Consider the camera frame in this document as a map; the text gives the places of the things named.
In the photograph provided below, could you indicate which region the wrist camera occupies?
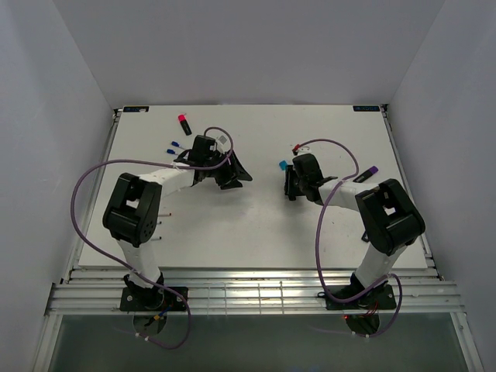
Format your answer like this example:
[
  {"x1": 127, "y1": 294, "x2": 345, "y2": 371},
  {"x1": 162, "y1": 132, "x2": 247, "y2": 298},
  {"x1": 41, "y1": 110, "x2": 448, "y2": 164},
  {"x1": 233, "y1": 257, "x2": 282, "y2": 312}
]
[
  {"x1": 292, "y1": 145, "x2": 323, "y2": 184},
  {"x1": 188, "y1": 135, "x2": 226, "y2": 167}
]

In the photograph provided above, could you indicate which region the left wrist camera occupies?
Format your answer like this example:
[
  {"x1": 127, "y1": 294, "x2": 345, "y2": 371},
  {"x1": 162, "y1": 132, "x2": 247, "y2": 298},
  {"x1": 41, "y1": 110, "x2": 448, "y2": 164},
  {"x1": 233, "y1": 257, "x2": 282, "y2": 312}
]
[{"x1": 188, "y1": 135, "x2": 226, "y2": 167}]

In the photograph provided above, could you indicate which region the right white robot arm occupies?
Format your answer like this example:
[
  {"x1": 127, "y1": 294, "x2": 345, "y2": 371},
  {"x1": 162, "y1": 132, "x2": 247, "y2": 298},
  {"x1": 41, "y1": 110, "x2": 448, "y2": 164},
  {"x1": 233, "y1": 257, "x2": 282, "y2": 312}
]
[{"x1": 284, "y1": 165, "x2": 425, "y2": 308}]

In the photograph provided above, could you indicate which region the blue corner label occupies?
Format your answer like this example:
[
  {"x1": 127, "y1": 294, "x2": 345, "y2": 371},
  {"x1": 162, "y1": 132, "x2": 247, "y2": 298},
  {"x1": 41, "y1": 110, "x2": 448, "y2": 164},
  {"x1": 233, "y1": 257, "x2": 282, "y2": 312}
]
[
  {"x1": 353, "y1": 105, "x2": 381, "y2": 112},
  {"x1": 122, "y1": 106, "x2": 150, "y2": 113}
]

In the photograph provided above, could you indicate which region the purple cap highlighter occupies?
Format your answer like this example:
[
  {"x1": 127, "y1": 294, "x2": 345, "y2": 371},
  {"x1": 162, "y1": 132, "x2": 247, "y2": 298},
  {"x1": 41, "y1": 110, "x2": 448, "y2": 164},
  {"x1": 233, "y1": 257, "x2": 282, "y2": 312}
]
[{"x1": 353, "y1": 166, "x2": 378, "y2": 183}]

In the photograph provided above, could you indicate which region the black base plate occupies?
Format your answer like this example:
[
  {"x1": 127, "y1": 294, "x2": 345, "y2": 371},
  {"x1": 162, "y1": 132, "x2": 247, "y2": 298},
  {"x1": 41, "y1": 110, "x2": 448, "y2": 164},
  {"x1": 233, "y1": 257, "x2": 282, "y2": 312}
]
[
  {"x1": 317, "y1": 284, "x2": 397, "y2": 311},
  {"x1": 119, "y1": 288, "x2": 186, "y2": 312}
]

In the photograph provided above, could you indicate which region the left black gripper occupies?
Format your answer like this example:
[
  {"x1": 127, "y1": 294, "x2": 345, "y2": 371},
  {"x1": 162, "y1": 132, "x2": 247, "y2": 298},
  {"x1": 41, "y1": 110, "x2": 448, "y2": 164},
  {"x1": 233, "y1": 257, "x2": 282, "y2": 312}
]
[{"x1": 204, "y1": 149, "x2": 253, "y2": 190}]

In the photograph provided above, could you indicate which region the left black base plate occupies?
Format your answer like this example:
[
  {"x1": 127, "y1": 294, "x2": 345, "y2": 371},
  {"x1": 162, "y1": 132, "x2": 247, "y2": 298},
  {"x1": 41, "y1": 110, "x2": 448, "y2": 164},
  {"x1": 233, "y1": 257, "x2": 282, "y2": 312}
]
[{"x1": 119, "y1": 288, "x2": 186, "y2": 312}]

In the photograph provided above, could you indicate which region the left blue corner label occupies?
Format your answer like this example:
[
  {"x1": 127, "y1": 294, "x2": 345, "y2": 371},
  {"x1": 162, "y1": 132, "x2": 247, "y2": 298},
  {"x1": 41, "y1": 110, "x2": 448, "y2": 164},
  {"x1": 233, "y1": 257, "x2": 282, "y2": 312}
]
[{"x1": 122, "y1": 106, "x2": 150, "y2": 113}]

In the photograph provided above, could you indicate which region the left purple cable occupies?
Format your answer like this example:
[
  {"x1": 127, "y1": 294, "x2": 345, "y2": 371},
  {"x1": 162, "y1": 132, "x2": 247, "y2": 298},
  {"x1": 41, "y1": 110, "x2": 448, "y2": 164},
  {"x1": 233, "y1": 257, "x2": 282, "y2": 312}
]
[{"x1": 69, "y1": 126, "x2": 236, "y2": 350}]

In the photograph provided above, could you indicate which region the pink cap highlighter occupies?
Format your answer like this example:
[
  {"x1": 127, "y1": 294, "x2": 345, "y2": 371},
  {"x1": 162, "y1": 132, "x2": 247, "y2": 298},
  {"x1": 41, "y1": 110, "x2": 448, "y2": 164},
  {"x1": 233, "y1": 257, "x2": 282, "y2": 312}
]
[{"x1": 177, "y1": 114, "x2": 192, "y2": 136}]

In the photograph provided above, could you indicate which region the right blue corner label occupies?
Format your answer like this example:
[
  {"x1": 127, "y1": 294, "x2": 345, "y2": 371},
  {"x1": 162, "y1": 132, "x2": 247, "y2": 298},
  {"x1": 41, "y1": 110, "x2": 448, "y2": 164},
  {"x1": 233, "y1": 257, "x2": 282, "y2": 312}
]
[{"x1": 353, "y1": 105, "x2": 381, "y2": 112}]

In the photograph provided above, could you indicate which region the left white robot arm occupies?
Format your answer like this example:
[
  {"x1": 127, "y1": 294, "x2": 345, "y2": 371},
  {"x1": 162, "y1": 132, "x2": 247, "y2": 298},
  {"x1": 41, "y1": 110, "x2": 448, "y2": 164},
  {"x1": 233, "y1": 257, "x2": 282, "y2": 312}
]
[{"x1": 102, "y1": 150, "x2": 253, "y2": 310}]

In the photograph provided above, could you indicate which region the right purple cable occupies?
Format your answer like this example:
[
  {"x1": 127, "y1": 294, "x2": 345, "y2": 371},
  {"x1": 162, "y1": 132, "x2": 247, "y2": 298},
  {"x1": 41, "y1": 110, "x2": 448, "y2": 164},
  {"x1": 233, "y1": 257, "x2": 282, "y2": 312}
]
[{"x1": 298, "y1": 138, "x2": 402, "y2": 339}]

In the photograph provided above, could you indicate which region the aluminium frame rail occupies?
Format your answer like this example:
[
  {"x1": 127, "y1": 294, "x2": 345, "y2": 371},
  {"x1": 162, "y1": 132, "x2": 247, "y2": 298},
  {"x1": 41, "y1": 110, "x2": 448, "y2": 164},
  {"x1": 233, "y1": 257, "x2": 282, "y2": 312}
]
[{"x1": 46, "y1": 267, "x2": 465, "y2": 315}]

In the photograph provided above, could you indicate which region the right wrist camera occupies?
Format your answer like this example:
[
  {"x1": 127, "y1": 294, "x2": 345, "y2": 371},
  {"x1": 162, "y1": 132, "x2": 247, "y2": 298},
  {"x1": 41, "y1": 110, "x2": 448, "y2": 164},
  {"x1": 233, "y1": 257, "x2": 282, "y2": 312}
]
[{"x1": 292, "y1": 145, "x2": 323, "y2": 184}]

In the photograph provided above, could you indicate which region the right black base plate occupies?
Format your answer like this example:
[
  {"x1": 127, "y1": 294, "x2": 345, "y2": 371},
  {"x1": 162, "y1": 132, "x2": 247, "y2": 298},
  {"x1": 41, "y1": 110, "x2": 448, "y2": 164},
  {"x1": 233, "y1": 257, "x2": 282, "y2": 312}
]
[{"x1": 317, "y1": 284, "x2": 397, "y2": 311}]

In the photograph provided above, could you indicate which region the purple cable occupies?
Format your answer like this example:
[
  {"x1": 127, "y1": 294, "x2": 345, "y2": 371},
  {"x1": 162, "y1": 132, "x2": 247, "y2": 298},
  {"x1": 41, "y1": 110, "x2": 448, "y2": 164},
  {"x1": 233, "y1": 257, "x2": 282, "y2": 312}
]
[
  {"x1": 298, "y1": 138, "x2": 402, "y2": 339},
  {"x1": 69, "y1": 126, "x2": 236, "y2": 350}
]

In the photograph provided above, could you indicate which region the blue cap highlighter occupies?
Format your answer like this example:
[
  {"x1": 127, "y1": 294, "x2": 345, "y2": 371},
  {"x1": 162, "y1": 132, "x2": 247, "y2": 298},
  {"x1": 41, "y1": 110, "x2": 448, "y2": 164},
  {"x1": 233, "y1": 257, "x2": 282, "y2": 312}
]
[{"x1": 278, "y1": 160, "x2": 288, "y2": 171}]

